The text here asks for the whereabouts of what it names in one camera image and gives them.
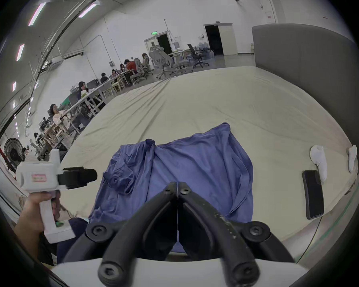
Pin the grey padded headboard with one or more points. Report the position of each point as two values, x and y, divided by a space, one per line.
302 55

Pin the grey office chair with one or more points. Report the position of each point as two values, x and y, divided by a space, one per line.
161 61
179 60

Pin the black phone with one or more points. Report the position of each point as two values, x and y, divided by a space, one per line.
313 194

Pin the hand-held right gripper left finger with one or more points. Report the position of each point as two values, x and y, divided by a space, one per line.
122 238

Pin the black office chair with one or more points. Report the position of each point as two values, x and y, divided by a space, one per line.
197 55

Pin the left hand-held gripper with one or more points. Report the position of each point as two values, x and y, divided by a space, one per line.
36 175

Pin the blue garment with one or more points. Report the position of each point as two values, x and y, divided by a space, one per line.
197 166

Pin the bed with beige sheet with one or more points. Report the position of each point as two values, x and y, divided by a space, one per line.
227 100

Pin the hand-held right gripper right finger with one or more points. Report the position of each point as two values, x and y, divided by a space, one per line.
227 238

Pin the black standing fan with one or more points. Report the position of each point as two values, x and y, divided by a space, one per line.
14 154

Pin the row of tables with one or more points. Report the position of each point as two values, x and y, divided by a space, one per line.
92 96

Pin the group of people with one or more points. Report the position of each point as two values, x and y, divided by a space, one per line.
131 66

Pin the person's left hand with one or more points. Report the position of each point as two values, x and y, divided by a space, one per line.
30 212

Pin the person's body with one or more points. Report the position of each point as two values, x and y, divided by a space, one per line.
67 248

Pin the white hand controller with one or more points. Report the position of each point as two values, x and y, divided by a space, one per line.
320 160
352 158

